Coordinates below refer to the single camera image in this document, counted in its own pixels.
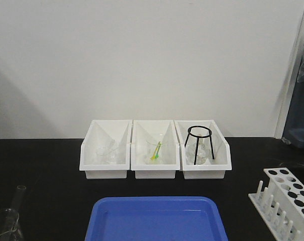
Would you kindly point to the clear glass test tube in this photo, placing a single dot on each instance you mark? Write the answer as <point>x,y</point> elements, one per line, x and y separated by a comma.
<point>17,198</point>

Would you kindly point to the grey pegboard drying rack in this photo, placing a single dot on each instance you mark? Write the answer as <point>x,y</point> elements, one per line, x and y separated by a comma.
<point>293,132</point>

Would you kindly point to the white test tube rack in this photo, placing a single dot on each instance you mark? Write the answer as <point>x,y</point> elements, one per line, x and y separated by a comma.
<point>281,204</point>

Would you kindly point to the white middle storage bin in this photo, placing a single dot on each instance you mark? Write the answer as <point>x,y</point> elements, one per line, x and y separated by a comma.
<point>154,130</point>

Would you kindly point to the white storage bin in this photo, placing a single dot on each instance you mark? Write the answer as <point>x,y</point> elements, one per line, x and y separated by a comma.
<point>213,169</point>
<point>100,132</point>
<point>154,130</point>

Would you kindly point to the glass beaker in middle bin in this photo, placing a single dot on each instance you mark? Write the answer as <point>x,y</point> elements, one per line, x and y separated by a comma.
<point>149,152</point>

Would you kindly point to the glassware in left bin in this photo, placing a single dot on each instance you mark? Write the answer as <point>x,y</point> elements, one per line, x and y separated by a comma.
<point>107,155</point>

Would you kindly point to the white left storage bin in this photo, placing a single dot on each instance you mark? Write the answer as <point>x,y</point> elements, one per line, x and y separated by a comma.
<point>100,132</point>

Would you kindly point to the glass flask in right bin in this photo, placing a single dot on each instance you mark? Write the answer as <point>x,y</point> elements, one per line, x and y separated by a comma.
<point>197,155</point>

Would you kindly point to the white right storage bin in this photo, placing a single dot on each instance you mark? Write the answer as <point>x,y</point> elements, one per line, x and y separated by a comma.
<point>213,169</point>

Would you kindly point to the blue plastic tray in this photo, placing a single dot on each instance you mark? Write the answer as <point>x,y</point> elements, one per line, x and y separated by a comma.
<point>155,218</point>

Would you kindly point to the clear glass beaker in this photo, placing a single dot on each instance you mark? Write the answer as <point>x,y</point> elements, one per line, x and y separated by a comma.
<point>4,231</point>

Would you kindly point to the black wire tripod stand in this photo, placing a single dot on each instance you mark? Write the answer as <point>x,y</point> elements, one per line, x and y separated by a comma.
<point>197,132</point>

